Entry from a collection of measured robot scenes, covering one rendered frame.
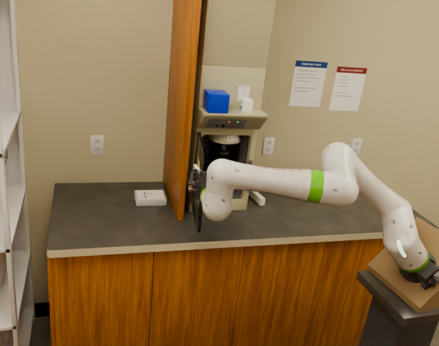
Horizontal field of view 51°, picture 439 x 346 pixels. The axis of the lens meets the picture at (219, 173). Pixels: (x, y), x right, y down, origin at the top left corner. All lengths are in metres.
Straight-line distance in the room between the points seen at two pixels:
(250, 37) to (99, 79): 0.86
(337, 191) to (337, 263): 1.02
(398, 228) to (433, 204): 1.88
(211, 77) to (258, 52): 0.25
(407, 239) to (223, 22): 1.21
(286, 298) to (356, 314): 0.50
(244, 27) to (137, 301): 1.40
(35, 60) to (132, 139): 0.65
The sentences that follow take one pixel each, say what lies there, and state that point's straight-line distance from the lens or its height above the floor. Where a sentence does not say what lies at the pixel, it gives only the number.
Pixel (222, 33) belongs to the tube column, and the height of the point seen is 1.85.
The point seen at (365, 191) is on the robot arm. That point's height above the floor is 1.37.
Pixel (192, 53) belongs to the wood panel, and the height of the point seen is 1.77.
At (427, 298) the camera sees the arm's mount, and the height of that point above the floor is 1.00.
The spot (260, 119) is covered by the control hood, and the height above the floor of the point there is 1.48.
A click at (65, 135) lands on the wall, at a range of 2.65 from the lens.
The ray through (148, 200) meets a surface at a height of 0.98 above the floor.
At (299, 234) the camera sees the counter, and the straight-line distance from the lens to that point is 2.36.
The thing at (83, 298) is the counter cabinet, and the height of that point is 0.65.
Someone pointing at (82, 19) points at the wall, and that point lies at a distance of 2.52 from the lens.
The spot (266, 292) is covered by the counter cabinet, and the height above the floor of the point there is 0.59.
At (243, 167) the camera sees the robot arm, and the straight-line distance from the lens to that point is 1.60.
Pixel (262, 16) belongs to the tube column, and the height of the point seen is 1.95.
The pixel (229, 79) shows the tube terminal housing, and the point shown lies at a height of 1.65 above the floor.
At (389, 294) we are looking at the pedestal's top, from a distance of 2.10.
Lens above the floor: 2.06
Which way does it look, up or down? 22 degrees down
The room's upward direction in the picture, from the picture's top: 6 degrees clockwise
